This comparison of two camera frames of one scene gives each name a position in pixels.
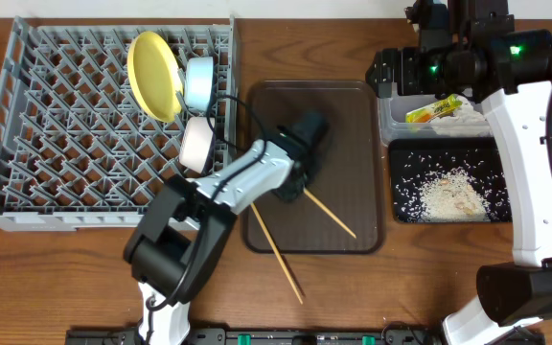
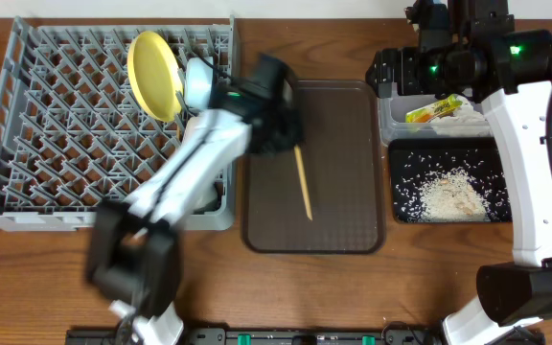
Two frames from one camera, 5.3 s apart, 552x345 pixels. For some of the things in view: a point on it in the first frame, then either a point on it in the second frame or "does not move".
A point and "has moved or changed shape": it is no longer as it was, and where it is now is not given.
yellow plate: [155, 75] does not move
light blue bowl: [198, 83] does not move
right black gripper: [404, 60] does not move
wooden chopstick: [327, 212] has moved or changed shape
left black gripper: [292, 187] to [281, 128]
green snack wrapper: [446, 106] does not move
